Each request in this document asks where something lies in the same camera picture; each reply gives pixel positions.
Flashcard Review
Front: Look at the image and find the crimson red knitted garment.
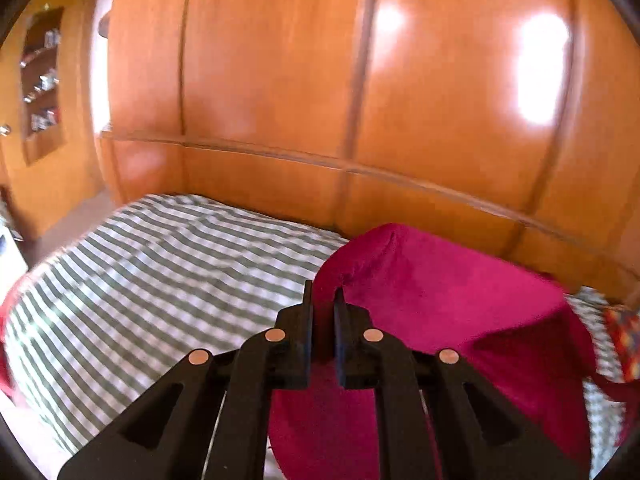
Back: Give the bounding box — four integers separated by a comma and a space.
269, 223, 639, 479

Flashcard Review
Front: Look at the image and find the green white checkered bedsheet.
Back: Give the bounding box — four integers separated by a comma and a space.
2, 193, 626, 478

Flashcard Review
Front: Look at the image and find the red blanket under sheet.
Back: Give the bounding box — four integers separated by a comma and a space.
0, 275, 26, 398

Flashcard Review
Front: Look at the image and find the multicoloured plaid pillow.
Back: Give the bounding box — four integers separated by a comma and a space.
604, 307, 640, 382

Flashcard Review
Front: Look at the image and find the orange wooden wardrobe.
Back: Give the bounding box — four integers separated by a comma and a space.
100, 0, 639, 306

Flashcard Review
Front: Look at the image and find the wooden wall shelf niche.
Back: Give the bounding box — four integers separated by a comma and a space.
20, 6, 65, 166

